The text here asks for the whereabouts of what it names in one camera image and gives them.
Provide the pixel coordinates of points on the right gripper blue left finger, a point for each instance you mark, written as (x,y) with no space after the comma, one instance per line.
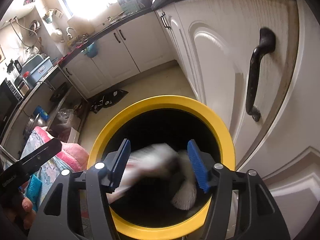
(115,163)

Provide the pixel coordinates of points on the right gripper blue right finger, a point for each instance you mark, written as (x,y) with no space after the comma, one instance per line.
(202,164)

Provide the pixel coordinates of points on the white paper trash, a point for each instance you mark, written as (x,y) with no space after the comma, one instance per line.
(156,161)

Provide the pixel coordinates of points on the person's left hand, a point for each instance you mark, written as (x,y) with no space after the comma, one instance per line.
(22,208)

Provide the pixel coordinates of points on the Hello Kitty patterned tablecloth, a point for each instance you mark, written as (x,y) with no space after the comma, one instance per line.
(72,157)

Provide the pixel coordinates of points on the steel cooking pot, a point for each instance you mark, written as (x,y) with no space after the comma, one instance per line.
(32,123)

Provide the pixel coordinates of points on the black patterned floor mat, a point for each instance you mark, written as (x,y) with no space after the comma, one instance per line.
(107,100)

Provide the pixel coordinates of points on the black microwave oven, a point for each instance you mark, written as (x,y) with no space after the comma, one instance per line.
(10,98)

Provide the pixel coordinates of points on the black wok pan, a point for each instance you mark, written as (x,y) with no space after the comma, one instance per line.
(59,93)

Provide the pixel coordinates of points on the blue plastic storage box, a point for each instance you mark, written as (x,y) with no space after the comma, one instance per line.
(39,71)

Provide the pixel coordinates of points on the teal hanging sink basket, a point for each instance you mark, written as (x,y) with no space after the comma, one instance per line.
(91,51)

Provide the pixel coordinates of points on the black cabinet door handle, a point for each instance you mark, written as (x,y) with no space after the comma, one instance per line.
(267,44)

